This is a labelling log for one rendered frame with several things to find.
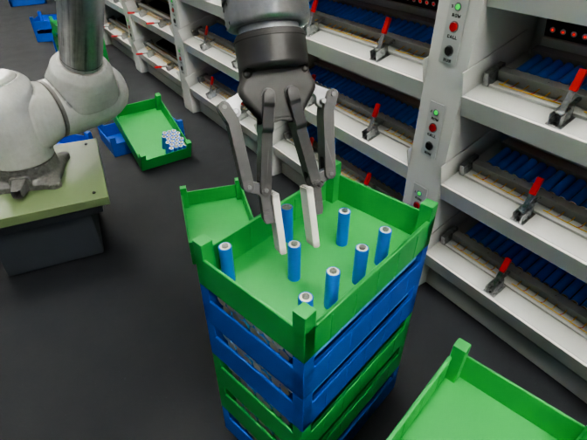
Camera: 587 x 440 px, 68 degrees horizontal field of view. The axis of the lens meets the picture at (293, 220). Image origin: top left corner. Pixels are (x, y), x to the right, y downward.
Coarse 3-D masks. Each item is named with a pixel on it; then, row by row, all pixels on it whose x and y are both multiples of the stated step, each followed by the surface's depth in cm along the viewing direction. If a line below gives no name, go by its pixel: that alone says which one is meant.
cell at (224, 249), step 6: (222, 246) 58; (228, 246) 59; (222, 252) 58; (228, 252) 58; (222, 258) 59; (228, 258) 59; (222, 264) 60; (228, 264) 60; (222, 270) 61; (228, 270) 60; (234, 270) 62; (228, 276) 61; (234, 276) 62
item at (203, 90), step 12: (204, 72) 202; (216, 72) 200; (192, 84) 201; (204, 84) 200; (216, 84) 192; (228, 84) 190; (204, 96) 192; (216, 96) 189; (228, 96) 187; (216, 108) 185; (240, 108) 170; (240, 120) 171; (252, 120) 169; (252, 132) 164
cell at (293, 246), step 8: (296, 240) 60; (288, 248) 59; (296, 248) 58; (288, 256) 60; (296, 256) 59; (288, 264) 61; (296, 264) 60; (288, 272) 62; (296, 272) 61; (296, 280) 62
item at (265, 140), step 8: (264, 96) 45; (272, 96) 45; (264, 104) 45; (272, 104) 45; (264, 112) 45; (272, 112) 46; (264, 120) 45; (272, 120) 46; (264, 128) 46; (272, 128) 46; (264, 136) 46; (272, 136) 46; (264, 144) 46; (272, 144) 47; (264, 152) 47; (272, 152) 47; (264, 160) 47; (272, 160) 47; (264, 168) 47; (272, 168) 47; (264, 176) 47; (264, 184) 47; (264, 192) 47
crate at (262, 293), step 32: (352, 192) 75; (256, 224) 66; (320, 224) 73; (352, 224) 73; (384, 224) 73; (416, 224) 67; (256, 256) 67; (320, 256) 67; (352, 256) 67; (224, 288) 58; (256, 288) 61; (288, 288) 61; (320, 288) 61; (352, 288) 54; (256, 320) 55; (288, 320) 50; (320, 320) 50
